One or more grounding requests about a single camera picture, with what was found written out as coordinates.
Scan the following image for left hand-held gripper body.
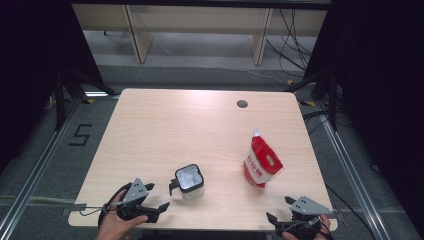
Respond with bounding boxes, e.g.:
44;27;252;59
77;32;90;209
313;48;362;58
115;177;160;224

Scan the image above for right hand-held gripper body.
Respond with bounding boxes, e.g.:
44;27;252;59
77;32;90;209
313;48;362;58
275;195;334;240

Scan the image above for red and white sugar bag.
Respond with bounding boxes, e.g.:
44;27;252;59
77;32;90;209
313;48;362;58
243;128;285;190

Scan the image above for person's right hand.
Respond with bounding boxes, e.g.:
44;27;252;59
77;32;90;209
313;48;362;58
281;213;332;240

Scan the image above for person's left hand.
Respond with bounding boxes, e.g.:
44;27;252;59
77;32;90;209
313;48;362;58
95;189;149;240

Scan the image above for black tripod stand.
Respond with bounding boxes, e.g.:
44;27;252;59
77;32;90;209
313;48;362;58
52;64;118;132
284;68;346;132

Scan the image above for black curtain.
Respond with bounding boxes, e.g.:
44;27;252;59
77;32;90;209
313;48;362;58
303;0;424;231
0;0;105;171

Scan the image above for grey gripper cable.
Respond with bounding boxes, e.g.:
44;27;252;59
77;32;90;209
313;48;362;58
281;217;321;233

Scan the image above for black floor cable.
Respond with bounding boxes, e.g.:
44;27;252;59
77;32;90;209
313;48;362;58
324;184;378;240

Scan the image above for thin grey wire loop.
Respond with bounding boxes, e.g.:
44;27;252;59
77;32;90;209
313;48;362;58
79;205;118;217

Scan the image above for aluminium floor rail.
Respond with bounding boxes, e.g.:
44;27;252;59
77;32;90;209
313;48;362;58
314;99;392;240
0;95;85;240

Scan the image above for black floor cables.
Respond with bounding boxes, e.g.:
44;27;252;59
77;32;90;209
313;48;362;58
301;109;335;135

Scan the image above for hanging black cables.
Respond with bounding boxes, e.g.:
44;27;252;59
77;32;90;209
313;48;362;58
265;8;318;73

